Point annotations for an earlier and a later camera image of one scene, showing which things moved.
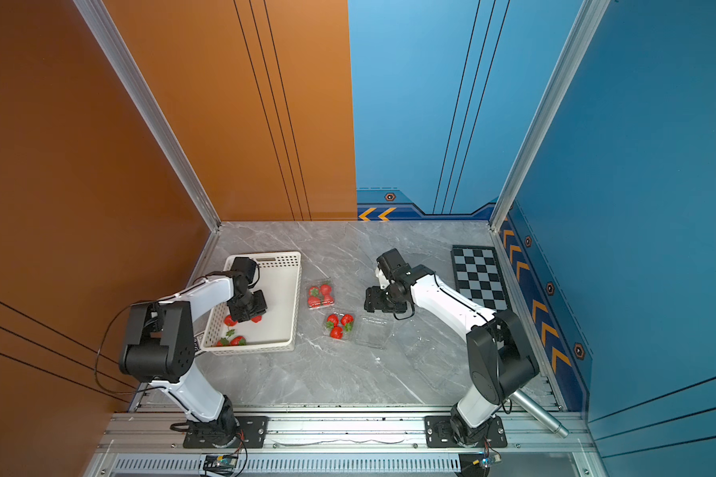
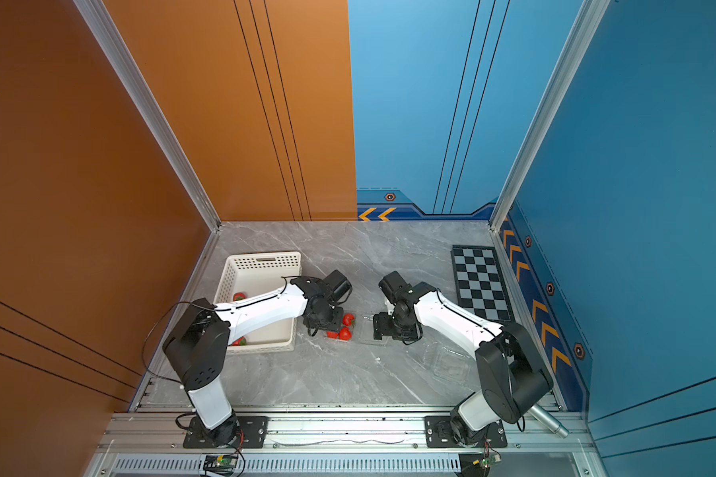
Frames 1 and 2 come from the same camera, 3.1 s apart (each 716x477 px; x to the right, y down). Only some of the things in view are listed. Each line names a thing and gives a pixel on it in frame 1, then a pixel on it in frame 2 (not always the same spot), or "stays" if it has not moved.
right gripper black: (373, 301) to (381, 328)
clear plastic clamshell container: (367, 331) stays
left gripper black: (263, 307) to (335, 327)
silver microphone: (540, 413) stays
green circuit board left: (221, 464) stays
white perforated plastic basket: (277, 329) stays
